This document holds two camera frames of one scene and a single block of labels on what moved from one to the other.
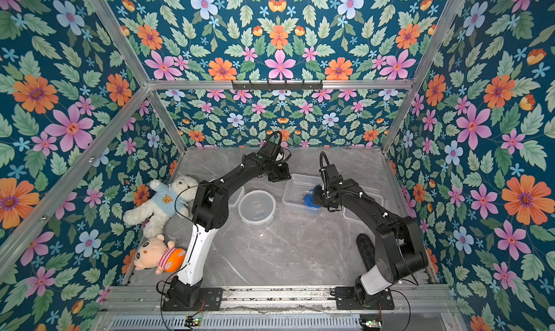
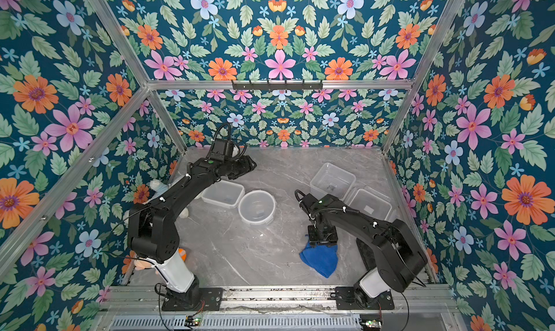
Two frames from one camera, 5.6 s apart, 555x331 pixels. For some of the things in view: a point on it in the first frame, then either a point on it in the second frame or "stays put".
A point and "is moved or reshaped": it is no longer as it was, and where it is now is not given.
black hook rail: (277, 84) stays put
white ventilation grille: (240, 323) stays put
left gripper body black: (277, 173) -> (232, 168)
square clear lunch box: (297, 186) is moved or reshaped
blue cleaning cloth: (308, 199) is moved or reshaped
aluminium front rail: (282, 299) stays put
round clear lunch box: (256, 207) stays put
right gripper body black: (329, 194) -> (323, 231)
